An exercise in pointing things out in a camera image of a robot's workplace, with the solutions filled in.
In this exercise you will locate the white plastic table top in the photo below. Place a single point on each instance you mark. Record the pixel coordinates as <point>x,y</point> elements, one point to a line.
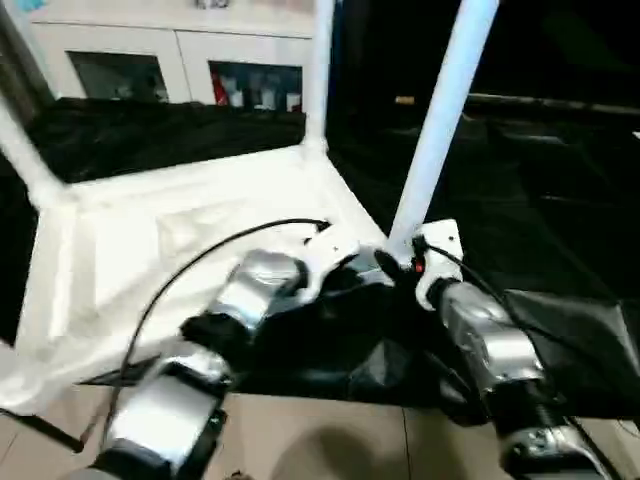
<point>150,240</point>

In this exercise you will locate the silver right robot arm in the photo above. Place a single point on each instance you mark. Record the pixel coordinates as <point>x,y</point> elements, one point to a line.
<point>490,340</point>

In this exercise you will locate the black table mat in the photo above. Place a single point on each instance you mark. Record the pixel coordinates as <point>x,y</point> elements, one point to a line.
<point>525,225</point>

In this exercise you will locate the black case with yellow label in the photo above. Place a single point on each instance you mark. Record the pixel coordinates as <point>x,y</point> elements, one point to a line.
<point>380,50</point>

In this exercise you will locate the grey metal bar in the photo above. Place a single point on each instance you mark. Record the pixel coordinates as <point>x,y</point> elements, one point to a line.
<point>550,102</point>

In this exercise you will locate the white sideboard cabinet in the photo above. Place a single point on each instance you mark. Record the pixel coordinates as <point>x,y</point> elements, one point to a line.
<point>175,40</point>

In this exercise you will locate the grey curtain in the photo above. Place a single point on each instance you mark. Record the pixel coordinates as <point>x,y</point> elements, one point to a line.
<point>20,65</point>

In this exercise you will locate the black metal table frame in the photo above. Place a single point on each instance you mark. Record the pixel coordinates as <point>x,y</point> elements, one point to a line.
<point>45,432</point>

